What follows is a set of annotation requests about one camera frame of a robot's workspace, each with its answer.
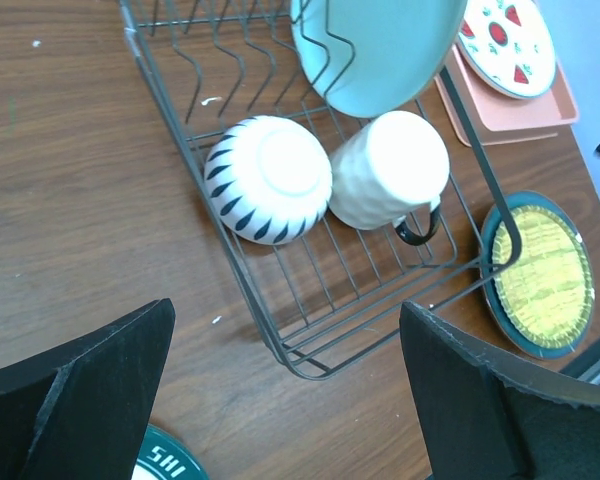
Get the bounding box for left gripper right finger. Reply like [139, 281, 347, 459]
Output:
[399, 302, 600, 479]

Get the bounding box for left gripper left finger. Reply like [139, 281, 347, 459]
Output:
[0, 299, 175, 479]

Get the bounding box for dark blue plate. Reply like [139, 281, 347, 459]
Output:
[479, 191, 593, 360]

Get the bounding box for yellow green ribbed plate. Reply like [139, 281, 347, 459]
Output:
[494, 205, 594, 349]

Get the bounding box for cream ceramic mug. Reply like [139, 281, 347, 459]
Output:
[329, 110, 450, 246]

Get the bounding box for black wire dish rack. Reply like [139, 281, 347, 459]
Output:
[119, 1, 522, 380]

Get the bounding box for mint green flower plate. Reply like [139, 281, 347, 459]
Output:
[289, 0, 467, 118]

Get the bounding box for white plate green lettered rim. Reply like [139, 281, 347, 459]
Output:
[131, 425, 209, 480]

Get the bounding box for salmon pink tray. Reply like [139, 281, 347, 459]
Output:
[445, 47, 579, 145]

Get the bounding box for watermelon pattern plate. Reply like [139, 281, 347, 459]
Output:
[457, 0, 557, 99]

